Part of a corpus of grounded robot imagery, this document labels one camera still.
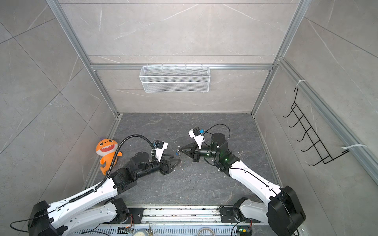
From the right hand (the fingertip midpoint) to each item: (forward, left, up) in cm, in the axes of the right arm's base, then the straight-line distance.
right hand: (181, 149), depth 69 cm
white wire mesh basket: (+54, +3, +4) cm, 54 cm away
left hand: (-2, +2, -3) cm, 4 cm away
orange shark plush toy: (+12, +48, -17) cm, 52 cm away
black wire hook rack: (-4, -61, +4) cm, 61 cm away
